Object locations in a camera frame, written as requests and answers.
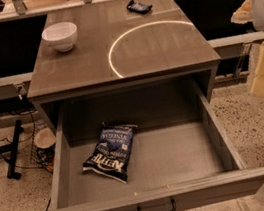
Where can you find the grey open top drawer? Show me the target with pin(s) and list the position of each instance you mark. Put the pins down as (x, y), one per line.
(180, 150)

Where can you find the small dark snack packet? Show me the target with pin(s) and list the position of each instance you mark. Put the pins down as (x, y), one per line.
(138, 7)

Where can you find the black stand leg left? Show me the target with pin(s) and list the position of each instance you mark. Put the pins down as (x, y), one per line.
(12, 149)

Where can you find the blue Kettle chip bag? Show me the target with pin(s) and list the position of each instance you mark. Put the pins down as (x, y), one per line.
(112, 152)

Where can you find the white ceramic bowl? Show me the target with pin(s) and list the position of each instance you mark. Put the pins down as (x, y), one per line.
(60, 36)

